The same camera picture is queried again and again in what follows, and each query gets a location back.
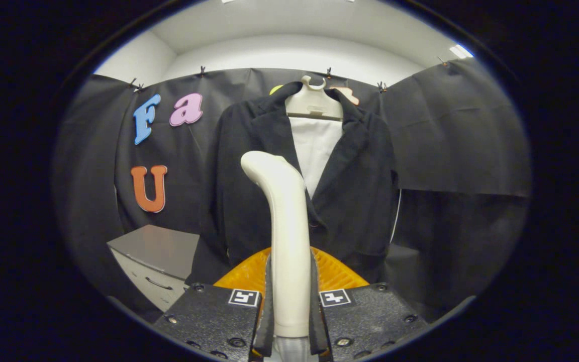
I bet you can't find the white garment steamer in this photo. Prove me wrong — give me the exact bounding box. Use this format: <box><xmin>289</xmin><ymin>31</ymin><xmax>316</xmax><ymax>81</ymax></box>
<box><xmin>240</xmin><ymin>151</ymin><xmax>313</xmax><ymax>362</ymax></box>

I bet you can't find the row of small black clips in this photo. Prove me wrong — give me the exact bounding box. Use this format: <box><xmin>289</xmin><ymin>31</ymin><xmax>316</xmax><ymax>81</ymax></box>
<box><xmin>128</xmin><ymin>56</ymin><xmax>448</xmax><ymax>94</ymax></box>

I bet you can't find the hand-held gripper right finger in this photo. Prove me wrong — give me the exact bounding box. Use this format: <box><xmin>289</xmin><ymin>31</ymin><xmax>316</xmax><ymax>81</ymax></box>
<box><xmin>310</xmin><ymin>246</ymin><xmax>428</xmax><ymax>362</ymax></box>

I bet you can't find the grey cabinet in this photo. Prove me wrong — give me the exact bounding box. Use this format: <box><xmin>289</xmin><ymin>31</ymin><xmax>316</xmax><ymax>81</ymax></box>
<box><xmin>107</xmin><ymin>225</ymin><xmax>201</xmax><ymax>313</ymax></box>

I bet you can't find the black backdrop cloth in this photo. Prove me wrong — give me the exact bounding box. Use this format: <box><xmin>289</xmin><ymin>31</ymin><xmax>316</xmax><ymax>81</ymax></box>
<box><xmin>53</xmin><ymin>56</ymin><xmax>532</xmax><ymax>322</ymax></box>

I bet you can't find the black blazer jacket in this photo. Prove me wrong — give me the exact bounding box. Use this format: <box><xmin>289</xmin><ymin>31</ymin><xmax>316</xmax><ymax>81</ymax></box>
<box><xmin>185</xmin><ymin>83</ymin><xmax>400</xmax><ymax>287</ymax></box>

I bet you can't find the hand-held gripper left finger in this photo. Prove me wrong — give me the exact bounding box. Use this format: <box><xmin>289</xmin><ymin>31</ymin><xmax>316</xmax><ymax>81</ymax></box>
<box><xmin>153</xmin><ymin>246</ymin><xmax>274</xmax><ymax>362</ymax></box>

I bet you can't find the white shirt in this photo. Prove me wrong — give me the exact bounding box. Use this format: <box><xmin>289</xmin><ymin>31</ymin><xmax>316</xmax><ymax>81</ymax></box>
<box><xmin>289</xmin><ymin>117</ymin><xmax>343</xmax><ymax>199</ymax></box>

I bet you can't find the white clothes hanger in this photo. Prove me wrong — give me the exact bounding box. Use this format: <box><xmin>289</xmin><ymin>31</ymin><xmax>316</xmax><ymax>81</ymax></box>
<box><xmin>284</xmin><ymin>75</ymin><xmax>344</xmax><ymax>122</ymax></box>

